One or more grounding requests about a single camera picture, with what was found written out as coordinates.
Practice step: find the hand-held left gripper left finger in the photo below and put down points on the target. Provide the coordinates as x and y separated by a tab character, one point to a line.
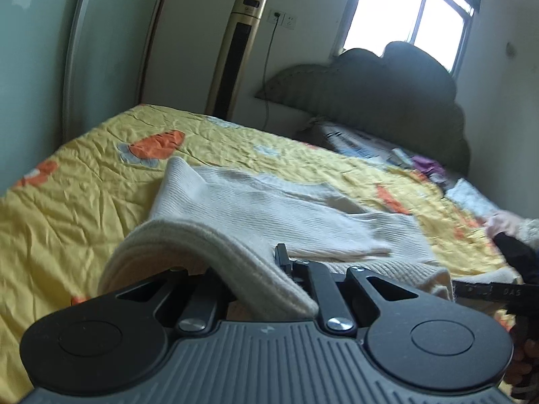
202	303

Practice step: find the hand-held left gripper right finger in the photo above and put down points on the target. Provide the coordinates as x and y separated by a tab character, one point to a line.
283	261

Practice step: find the white knit sweater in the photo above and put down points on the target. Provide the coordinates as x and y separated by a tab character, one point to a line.
236	214

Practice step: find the person's right hand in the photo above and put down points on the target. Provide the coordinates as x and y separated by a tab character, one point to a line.
516	370

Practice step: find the dark cloth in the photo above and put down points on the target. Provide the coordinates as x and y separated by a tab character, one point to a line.
513	256

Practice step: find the pink cloth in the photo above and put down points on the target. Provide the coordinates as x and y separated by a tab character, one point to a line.
503	224

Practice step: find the white printed cloth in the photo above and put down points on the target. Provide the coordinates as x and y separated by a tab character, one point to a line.
471	197

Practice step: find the purple cloth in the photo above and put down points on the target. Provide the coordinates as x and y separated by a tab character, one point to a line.
427	167

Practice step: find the printed pillow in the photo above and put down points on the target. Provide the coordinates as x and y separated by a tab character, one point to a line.
358	139

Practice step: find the yellow printed bedspread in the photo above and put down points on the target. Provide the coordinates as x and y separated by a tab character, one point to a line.
75	202

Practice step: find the grey padded headboard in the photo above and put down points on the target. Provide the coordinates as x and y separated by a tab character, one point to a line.
379	101

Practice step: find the gold tower air conditioner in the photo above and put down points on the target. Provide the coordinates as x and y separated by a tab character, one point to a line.
236	50

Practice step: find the wardrobe door with flower print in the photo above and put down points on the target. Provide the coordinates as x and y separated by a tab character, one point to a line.
50	50

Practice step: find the white wall outlet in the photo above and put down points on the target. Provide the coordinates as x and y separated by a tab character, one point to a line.
276	17
290	20

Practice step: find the window with metal frame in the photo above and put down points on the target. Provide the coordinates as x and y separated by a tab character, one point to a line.
400	8

